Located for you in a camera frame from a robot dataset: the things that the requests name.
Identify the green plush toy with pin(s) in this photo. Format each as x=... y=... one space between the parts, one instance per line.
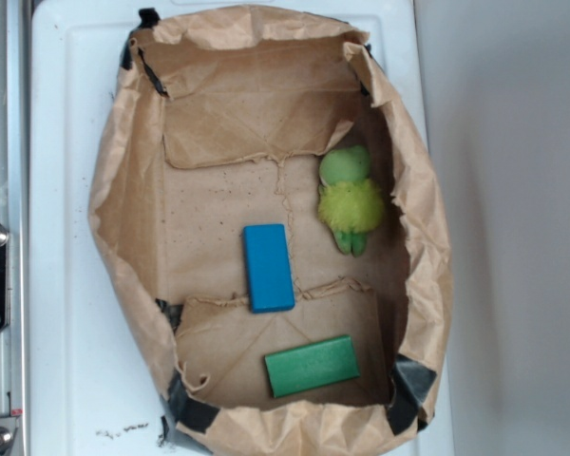
x=350 y=201

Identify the blue rectangular block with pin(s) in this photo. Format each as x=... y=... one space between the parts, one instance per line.
x=270 y=280

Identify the brown paper bag tray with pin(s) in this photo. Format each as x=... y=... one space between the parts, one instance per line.
x=220 y=121

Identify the green rectangular block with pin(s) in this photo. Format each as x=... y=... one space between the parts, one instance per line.
x=311 y=366

